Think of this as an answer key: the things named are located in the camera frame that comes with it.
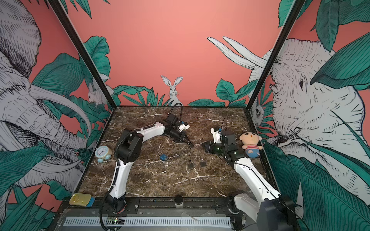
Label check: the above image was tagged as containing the black left corner frame post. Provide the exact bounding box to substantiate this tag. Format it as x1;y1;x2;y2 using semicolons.
47;1;117;110

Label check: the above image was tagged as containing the green circuit board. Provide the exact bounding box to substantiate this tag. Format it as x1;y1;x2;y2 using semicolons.
107;217;125;225

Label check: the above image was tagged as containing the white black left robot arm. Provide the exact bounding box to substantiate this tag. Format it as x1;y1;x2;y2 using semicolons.
104;114;194;214

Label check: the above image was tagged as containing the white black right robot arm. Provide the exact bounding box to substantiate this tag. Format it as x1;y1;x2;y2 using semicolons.
202;127;300;231

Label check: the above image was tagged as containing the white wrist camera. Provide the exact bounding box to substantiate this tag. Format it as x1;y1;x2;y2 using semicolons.
211;127;222;143
178;121;190;132

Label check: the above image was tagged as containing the black right corner frame post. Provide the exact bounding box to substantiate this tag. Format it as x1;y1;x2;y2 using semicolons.
246;0;305;111

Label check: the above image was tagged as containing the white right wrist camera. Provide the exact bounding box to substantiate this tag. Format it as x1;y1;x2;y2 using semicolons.
211;127;222;143

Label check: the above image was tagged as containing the black knob on rail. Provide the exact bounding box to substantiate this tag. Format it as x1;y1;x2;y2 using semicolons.
174;194;184;208

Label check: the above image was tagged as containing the yellow sponge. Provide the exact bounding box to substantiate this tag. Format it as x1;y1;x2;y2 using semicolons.
69;192;95;207

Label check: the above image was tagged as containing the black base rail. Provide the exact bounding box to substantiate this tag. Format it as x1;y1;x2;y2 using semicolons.
95;197;249;216

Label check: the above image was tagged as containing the black corner frame post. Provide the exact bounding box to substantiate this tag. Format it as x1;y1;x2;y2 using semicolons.
47;1;117;110
246;0;305;111

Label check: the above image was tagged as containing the plush doll striped shirt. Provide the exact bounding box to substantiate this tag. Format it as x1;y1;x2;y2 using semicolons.
240;132;263;158

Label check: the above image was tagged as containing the small black padlock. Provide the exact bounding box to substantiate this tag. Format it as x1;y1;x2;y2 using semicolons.
200;159;207;167
188;161;194;169

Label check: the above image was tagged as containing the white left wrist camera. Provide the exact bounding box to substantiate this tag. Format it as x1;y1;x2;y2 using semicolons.
178;121;190;132

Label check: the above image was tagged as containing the small teal alarm clock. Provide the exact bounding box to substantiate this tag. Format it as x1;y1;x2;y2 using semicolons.
94;145;112;163

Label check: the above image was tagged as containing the blue padlock with keys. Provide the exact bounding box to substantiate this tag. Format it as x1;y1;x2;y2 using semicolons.
160;154;168;162

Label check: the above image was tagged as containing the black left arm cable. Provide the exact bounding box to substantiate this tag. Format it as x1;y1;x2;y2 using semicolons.
168;102;184;123

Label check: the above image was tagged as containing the white ventilated strip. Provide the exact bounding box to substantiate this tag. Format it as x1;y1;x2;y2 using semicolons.
62;217;231;228

